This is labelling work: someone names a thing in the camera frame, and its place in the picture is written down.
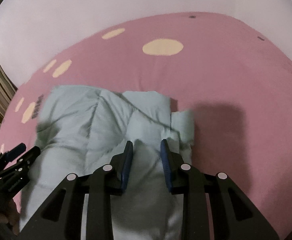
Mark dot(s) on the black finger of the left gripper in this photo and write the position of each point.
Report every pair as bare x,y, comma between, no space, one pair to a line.
24,161
11,155

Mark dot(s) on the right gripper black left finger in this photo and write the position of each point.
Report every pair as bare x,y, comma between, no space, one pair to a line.
80,207

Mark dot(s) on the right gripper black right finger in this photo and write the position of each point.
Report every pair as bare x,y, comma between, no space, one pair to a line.
214,207

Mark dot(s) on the light blue padded jacket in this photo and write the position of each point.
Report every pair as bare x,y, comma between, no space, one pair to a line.
80,129

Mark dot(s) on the pink polka dot bedsheet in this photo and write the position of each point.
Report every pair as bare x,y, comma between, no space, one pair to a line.
237,82

